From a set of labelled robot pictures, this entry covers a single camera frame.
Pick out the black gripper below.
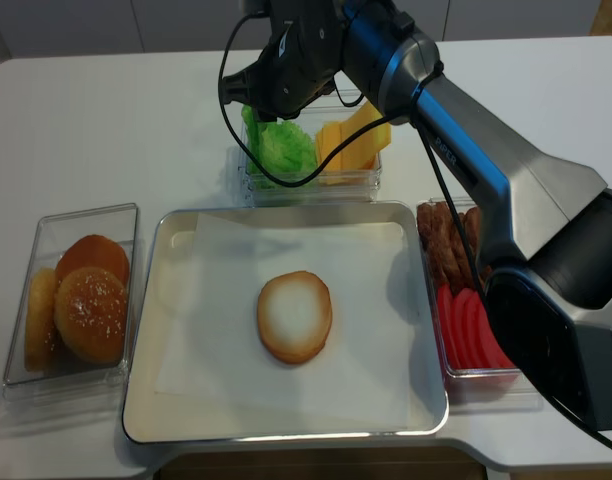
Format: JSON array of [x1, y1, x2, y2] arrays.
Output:
[[221, 1, 364, 122]]

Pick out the green lettuce leaf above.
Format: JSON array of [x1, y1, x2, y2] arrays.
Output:
[[241, 106, 318, 183]]

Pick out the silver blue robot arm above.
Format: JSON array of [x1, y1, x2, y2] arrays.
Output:
[[218, 1, 612, 432]]

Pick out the clear lettuce and cheese container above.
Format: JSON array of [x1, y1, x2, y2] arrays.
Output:
[[238, 90, 382, 206]]

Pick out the flat yellow cheese slices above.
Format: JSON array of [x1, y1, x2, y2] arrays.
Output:
[[315, 121, 377, 185]]

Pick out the upright yellow cheese slice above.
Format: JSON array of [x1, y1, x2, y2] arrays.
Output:
[[341, 102, 391, 170]]

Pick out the back brown meat patty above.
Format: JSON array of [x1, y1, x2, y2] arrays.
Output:
[[417, 203, 448, 287]]

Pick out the brown meat patty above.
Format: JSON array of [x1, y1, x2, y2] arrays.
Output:
[[463, 206, 482, 251], [417, 203, 448, 287], [426, 202, 475, 295]]

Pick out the toasted bottom bun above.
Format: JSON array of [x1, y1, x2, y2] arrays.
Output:
[[256, 271, 333, 365]]

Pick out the silver metal tray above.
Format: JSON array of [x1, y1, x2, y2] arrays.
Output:
[[123, 202, 448, 443]]

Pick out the plain brown bun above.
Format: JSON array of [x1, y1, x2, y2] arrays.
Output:
[[55, 234, 130, 287]]

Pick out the back red tomato slice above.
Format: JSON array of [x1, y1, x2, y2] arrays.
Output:
[[437, 284, 461, 370]]

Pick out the red tomato slice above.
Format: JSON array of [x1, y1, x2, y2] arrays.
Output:
[[462, 293, 486, 369], [451, 288, 473, 370], [476, 297, 515, 369], [437, 284, 461, 370]]

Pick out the white parchment paper sheet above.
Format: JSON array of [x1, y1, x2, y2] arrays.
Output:
[[152, 208, 417, 427]]

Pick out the sesame top bun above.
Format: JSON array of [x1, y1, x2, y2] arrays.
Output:
[[54, 267, 128, 365]]

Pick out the upright bun half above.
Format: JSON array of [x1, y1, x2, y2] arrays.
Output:
[[24, 268, 58, 372]]

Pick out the clear bun container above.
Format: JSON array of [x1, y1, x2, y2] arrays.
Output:
[[2, 203, 143, 404]]

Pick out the front red tomato slice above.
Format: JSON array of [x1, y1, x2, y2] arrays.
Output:
[[476, 297, 515, 369]]

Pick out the clear meat and tomato container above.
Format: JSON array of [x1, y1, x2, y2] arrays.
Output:
[[416, 198, 542, 412]]

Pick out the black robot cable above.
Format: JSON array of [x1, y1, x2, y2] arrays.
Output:
[[218, 12, 612, 459]]

